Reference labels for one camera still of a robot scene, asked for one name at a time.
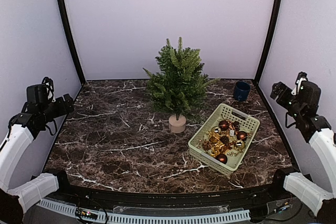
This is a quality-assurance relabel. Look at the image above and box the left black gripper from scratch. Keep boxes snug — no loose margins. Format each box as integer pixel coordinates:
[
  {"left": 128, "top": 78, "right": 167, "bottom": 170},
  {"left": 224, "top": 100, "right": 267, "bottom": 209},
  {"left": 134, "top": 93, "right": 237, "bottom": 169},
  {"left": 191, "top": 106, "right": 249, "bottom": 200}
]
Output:
[{"left": 40, "top": 93, "right": 74, "bottom": 123}]

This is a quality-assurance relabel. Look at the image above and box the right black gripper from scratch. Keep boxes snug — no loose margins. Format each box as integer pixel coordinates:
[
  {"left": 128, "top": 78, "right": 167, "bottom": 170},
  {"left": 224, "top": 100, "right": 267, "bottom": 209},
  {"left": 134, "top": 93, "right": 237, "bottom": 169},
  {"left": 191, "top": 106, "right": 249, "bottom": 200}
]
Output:
[{"left": 271, "top": 81, "right": 304, "bottom": 121}]

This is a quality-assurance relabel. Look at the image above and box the small green christmas tree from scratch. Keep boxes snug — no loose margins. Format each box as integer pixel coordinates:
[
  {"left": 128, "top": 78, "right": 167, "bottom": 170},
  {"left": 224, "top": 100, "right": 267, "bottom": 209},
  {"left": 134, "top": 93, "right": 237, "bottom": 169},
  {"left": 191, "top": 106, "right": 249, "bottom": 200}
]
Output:
[{"left": 143, "top": 37, "right": 220, "bottom": 119}]

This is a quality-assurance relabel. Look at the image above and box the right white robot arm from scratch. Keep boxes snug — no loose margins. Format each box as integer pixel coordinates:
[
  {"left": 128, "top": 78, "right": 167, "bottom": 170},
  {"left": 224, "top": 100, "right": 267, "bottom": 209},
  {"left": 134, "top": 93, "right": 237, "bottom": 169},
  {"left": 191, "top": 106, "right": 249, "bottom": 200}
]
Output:
[{"left": 268, "top": 77, "right": 335, "bottom": 223}]

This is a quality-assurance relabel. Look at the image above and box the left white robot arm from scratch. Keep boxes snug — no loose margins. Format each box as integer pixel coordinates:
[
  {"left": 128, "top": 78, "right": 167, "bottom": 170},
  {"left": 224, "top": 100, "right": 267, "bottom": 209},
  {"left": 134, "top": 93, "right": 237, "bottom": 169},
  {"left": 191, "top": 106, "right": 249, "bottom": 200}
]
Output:
[{"left": 1, "top": 94, "right": 74, "bottom": 221}]

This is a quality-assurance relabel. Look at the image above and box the round wooden tree base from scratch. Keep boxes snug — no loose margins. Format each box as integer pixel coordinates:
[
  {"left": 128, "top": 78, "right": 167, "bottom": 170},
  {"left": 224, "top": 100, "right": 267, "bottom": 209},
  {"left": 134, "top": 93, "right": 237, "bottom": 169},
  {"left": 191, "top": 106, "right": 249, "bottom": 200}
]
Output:
[{"left": 169, "top": 114, "right": 186, "bottom": 134}]

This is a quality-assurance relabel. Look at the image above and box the pale green plastic basket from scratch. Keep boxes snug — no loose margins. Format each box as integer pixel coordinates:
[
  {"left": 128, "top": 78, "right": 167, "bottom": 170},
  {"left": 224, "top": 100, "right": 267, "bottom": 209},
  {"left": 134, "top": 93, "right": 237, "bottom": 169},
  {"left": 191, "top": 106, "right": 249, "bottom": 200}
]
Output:
[{"left": 188, "top": 103, "right": 260, "bottom": 177}]

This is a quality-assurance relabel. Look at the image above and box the dark blue mug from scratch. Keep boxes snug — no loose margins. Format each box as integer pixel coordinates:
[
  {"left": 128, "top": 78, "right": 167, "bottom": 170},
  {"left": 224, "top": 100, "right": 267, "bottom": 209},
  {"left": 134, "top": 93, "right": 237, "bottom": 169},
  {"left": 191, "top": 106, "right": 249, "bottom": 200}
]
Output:
[{"left": 234, "top": 81, "right": 250, "bottom": 102}]

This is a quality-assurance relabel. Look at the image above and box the brown bauble right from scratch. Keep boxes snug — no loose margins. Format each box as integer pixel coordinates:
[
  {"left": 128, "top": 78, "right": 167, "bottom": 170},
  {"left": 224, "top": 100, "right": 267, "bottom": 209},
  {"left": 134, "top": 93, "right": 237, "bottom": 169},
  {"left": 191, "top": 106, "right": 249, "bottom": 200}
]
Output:
[{"left": 236, "top": 131, "right": 248, "bottom": 141}]

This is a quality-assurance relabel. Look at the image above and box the brown bauble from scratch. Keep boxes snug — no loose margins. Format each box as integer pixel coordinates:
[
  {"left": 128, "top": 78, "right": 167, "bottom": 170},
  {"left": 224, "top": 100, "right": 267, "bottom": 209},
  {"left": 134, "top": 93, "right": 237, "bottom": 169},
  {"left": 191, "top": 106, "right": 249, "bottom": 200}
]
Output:
[
  {"left": 236, "top": 131, "right": 248, "bottom": 141},
  {"left": 218, "top": 120, "right": 229, "bottom": 131},
  {"left": 215, "top": 154, "right": 228, "bottom": 164}
]

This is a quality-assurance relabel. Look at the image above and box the gold bauble right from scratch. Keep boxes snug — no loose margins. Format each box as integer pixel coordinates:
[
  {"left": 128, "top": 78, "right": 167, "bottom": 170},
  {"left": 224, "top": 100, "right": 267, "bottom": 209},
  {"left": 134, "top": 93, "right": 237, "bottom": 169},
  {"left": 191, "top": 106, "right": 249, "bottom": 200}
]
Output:
[{"left": 234, "top": 140, "right": 245, "bottom": 151}]

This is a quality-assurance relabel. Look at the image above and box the gold bauble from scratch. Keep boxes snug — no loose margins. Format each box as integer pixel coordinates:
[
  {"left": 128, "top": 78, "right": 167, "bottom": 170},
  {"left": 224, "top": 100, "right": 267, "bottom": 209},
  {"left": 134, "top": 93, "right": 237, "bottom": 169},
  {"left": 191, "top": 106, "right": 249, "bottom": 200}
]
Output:
[
  {"left": 211, "top": 126, "right": 222, "bottom": 135},
  {"left": 234, "top": 140, "right": 245, "bottom": 151}
]

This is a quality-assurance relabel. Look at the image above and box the brown bauble back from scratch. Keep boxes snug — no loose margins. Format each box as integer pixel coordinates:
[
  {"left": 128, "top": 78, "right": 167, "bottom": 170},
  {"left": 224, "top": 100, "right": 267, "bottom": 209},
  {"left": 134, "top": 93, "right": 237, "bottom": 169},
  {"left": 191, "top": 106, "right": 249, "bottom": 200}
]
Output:
[{"left": 218, "top": 120, "right": 229, "bottom": 131}]

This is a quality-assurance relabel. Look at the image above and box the brown pine cone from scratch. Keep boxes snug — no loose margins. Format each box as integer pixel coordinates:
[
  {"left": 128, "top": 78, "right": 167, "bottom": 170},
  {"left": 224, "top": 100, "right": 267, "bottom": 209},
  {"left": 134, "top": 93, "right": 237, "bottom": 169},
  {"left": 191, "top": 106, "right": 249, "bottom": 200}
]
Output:
[{"left": 220, "top": 135, "right": 230, "bottom": 146}]

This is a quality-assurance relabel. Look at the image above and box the gold bauble left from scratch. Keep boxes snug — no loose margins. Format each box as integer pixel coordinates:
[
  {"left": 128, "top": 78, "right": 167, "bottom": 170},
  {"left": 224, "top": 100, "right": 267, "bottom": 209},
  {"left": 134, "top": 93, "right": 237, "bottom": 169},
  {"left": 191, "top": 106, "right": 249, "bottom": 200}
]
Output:
[{"left": 211, "top": 126, "right": 222, "bottom": 135}]

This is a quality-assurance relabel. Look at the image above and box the gold gift box ornament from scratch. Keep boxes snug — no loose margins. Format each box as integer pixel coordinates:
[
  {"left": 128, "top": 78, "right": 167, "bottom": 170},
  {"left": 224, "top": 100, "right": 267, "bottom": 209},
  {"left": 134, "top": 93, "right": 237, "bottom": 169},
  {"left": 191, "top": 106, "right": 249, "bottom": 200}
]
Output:
[{"left": 210, "top": 143, "right": 226, "bottom": 157}]

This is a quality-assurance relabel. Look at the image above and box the brown bauble front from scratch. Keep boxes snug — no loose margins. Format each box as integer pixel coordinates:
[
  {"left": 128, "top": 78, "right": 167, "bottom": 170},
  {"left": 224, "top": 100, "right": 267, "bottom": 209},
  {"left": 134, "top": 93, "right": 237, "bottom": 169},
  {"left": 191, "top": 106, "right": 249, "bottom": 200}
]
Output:
[{"left": 215, "top": 154, "right": 228, "bottom": 164}]

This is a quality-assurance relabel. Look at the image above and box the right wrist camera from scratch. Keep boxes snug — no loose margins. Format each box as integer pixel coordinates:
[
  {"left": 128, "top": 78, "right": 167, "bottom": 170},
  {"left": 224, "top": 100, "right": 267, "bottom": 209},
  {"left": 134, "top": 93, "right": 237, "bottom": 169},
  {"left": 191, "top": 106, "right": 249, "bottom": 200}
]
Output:
[{"left": 296, "top": 71, "right": 308, "bottom": 89}]

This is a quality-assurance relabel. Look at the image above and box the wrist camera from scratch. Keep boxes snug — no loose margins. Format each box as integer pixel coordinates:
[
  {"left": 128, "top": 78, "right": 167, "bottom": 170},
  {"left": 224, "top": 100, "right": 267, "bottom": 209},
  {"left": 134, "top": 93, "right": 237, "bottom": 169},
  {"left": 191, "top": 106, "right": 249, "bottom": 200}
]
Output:
[
  {"left": 26, "top": 84, "right": 48, "bottom": 104},
  {"left": 296, "top": 71, "right": 308, "bottom": 89}
]

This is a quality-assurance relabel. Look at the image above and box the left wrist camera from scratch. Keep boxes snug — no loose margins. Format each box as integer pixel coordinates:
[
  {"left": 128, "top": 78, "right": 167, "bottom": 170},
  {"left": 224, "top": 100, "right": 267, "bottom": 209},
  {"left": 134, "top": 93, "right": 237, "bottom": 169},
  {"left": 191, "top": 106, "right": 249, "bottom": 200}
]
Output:
[{"left": 26, "top": 84, "right": 48, "bottom": 104}]

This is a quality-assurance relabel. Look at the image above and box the white cable duct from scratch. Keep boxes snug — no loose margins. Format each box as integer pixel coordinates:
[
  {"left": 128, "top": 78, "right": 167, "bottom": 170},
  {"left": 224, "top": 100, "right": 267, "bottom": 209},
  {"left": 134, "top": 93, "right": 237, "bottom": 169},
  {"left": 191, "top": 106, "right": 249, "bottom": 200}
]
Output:
[{"left": 37, "top": 198, "right": 251, "bottom": 223}]

